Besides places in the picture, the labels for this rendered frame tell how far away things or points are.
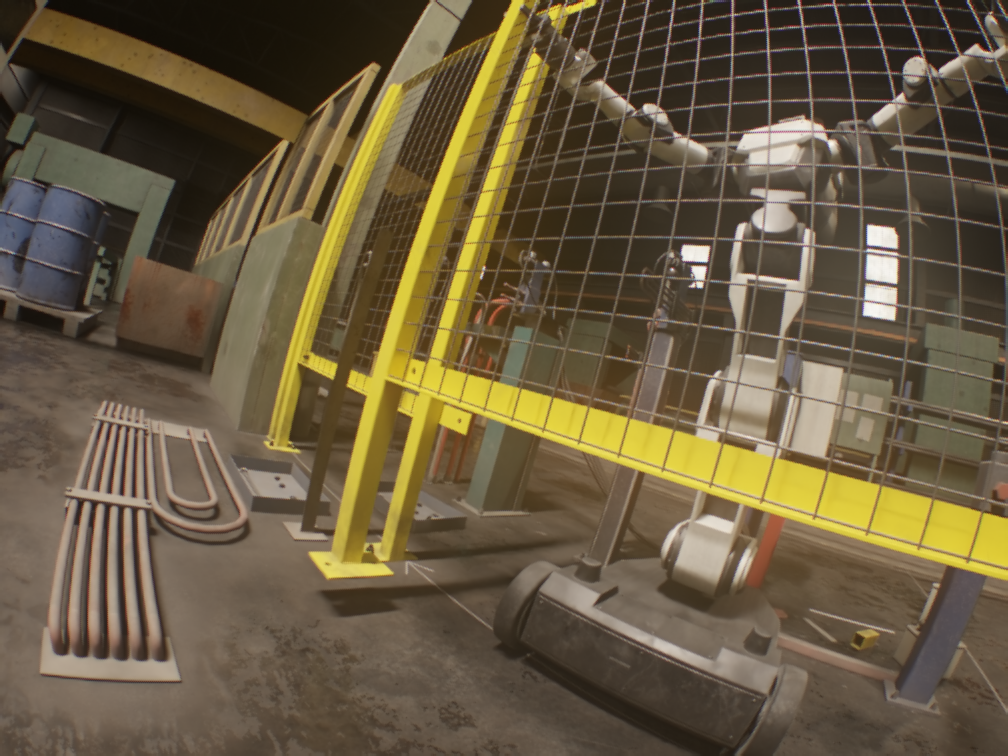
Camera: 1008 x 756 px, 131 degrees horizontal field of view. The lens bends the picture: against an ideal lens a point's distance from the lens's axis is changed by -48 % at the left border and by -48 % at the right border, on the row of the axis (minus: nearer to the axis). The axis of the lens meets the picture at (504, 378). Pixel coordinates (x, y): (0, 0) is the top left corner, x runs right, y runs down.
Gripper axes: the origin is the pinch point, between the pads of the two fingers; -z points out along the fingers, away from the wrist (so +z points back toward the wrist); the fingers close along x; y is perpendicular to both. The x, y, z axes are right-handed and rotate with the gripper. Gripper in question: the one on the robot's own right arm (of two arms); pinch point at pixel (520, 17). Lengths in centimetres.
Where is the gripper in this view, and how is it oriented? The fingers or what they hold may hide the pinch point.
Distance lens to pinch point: 124.9
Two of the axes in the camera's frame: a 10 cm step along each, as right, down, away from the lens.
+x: -7.0, -1.8, 7.0
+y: 2.7, -9.6, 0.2
